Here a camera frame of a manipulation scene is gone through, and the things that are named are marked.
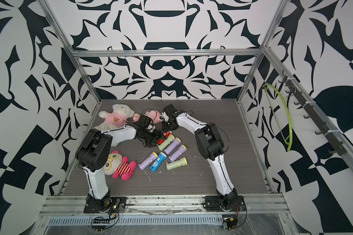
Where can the blue flashlight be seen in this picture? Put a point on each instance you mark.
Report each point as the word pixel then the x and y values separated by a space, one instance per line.
pixel 156 164

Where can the green curved tube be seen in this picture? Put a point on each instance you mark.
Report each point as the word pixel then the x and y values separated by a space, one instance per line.
pixel 289 139

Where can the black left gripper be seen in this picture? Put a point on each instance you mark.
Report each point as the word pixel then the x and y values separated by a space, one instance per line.
pixel 157 137

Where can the white teddy pink shirt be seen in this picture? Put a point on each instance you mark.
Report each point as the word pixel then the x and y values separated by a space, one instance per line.
pixel 116 119

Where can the black hook rack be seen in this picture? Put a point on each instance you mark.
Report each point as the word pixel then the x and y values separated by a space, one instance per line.
pixel 311 108

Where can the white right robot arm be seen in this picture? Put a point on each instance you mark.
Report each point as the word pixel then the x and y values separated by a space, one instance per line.
pixel 210 146

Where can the purple flashlight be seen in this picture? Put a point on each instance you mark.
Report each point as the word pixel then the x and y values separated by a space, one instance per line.
pixel 182 149
pixel 145 163
pixel 172 146

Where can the green flashlight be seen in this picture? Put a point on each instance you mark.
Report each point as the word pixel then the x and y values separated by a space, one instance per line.
pixel 166 142
pixel 176 164

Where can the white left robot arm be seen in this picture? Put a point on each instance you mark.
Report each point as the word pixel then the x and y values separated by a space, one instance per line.
pixel 93 152

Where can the glasses doll plush toy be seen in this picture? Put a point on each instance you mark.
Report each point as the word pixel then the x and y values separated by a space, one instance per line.
pixel 119 166

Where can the purple flashlight middle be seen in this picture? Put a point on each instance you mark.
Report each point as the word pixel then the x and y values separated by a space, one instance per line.
pixel 182 149

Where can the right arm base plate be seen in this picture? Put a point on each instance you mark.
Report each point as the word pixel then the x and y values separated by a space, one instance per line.
pixel 218 203

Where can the purple flashlight upper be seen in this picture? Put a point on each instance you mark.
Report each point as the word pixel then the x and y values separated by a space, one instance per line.
pixel 172 146

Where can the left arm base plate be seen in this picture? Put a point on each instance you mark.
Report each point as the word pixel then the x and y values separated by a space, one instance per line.
pixel 107 204

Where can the purple flashlight left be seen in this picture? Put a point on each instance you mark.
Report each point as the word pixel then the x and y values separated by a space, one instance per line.
pixel 145 163

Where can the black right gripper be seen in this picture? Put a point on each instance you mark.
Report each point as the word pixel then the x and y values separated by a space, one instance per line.
pixel 164 127

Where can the red flashlight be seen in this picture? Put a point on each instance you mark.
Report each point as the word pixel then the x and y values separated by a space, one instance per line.
pixel 163 138

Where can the pink striped plush toy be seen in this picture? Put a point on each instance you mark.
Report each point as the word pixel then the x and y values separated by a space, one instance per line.
pixel 154 115

